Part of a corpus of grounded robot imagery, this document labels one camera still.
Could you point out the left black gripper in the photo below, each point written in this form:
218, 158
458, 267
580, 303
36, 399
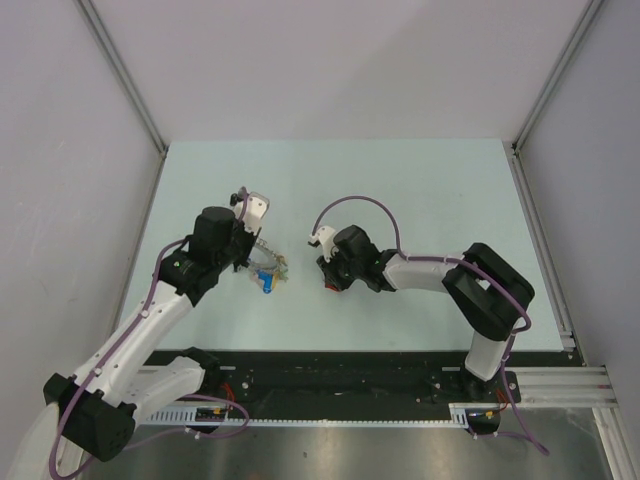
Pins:
249, 240

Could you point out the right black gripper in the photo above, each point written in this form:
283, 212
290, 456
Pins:
328, 270

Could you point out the silver disc keyring with keys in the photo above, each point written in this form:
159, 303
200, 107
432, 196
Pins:
267, 266

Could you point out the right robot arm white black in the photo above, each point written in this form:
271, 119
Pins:
490, 294

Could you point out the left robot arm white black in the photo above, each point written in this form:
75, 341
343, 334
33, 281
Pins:
100, 404

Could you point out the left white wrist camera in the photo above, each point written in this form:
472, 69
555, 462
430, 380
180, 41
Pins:
250, 209

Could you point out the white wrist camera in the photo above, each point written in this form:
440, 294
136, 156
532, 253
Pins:
324, 238
250, 209

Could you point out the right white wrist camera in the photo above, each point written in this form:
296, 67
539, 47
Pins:
324, 238

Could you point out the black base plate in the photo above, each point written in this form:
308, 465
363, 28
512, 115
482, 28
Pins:
435, 376

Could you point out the white slotted cable duct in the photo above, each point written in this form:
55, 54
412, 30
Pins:
415, 415

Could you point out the left aluminium corner post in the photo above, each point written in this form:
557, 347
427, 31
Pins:
111, 54

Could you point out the aluminium corner post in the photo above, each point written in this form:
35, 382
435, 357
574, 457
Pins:
568, 54
111, 54

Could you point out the right aluminium corner post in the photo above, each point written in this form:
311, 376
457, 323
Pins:
568, 54

